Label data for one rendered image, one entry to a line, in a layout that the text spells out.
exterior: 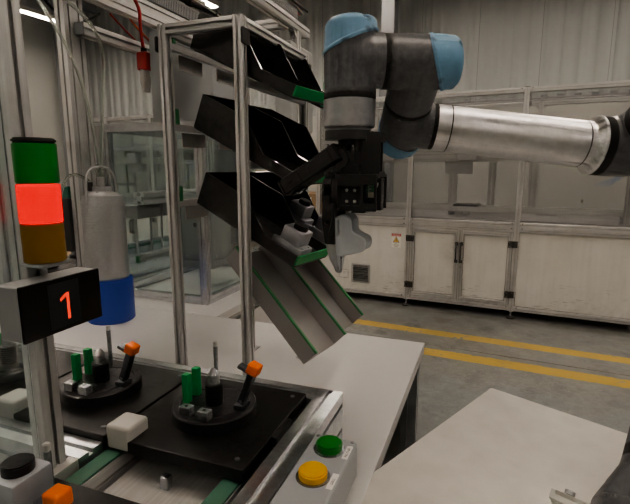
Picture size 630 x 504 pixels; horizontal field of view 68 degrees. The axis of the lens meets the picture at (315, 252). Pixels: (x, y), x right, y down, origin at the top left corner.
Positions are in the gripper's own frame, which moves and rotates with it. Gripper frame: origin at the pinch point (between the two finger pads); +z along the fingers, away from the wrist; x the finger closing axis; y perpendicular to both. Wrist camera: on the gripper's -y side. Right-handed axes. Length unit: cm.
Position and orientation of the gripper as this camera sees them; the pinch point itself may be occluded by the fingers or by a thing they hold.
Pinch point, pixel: (334, 263)
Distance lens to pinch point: 72.9
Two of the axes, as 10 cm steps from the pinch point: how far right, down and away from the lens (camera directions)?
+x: 3.5, -1.6, 9.2
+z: 0.0, 9.8, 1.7
